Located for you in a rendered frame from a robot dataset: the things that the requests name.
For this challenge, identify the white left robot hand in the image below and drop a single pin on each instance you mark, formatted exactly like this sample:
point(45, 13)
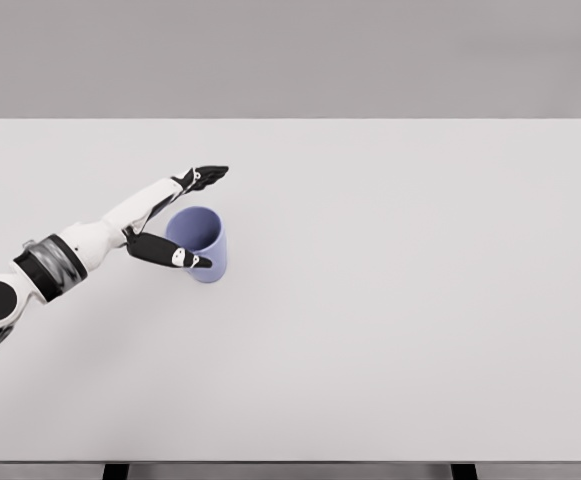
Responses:
point(135, 207)

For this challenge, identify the lavender plastic cup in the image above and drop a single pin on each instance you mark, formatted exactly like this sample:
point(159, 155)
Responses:
point(210, 250)

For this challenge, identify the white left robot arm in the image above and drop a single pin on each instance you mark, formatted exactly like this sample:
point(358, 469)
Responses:
point(65, 252)

